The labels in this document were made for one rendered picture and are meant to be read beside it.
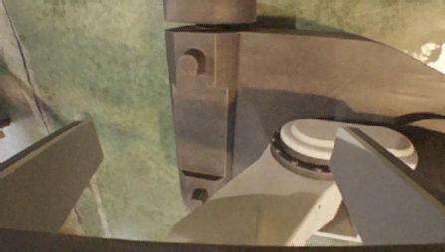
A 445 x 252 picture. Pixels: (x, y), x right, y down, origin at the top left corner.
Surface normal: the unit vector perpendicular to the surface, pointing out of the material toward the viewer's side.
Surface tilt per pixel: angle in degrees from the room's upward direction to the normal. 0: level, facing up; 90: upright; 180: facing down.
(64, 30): 0
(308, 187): 90
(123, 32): 0
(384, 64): 0
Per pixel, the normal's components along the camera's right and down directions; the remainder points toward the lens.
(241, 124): -0.22, 0.47
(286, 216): 0.02, -0.87
